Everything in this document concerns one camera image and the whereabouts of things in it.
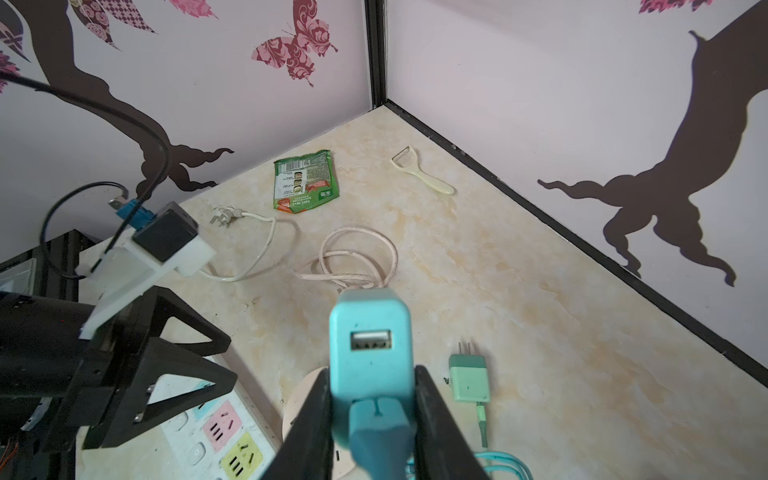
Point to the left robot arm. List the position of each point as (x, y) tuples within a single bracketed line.
[(27, 367)]

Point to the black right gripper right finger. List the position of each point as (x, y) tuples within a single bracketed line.
[(441, 451)]

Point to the green USB charger plug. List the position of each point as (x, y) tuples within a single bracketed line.
[(469, 381)]

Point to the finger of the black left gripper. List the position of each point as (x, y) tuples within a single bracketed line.
[(171, 318), (164, 380)]

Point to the teal USB charger plug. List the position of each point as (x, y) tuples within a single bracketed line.
[(372, 381)]

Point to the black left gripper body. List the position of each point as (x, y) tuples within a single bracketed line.
[(103, 384)]

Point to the white multicolour power strip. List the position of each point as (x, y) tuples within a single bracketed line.
[(224, 438)]

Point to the green snack packet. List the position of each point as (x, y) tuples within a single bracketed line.
[(304, 182)]

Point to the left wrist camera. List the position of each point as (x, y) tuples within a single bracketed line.
[(169, 242)]

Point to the pale yellow peeler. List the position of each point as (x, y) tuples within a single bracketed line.
[(407, 161)]

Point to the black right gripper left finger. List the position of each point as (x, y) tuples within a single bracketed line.
[(307, 451)]

